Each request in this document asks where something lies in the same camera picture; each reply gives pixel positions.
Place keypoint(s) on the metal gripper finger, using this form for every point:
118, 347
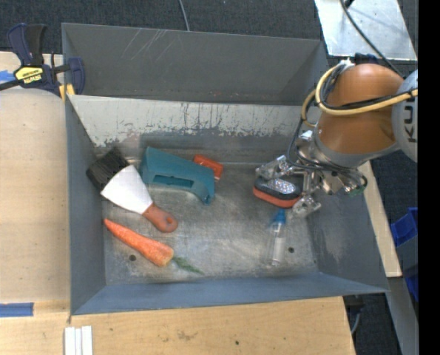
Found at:
306, 206
277, 166

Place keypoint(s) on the clear bottle with blue cap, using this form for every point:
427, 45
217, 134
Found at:
277, 237

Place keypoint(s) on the orange plastic block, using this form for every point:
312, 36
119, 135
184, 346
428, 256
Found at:
210, 165

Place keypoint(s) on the grey metal bin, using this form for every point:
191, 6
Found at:
219, 228

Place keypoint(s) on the teal plastic tool housing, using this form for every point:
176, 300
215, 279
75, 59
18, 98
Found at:
179, 176

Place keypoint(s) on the black brush with white ferrule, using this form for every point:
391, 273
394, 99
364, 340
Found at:
127, 189

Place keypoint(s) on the orange carrot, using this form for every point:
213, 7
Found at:
142, 243

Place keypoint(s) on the pale wood board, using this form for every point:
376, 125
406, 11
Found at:
31, 198

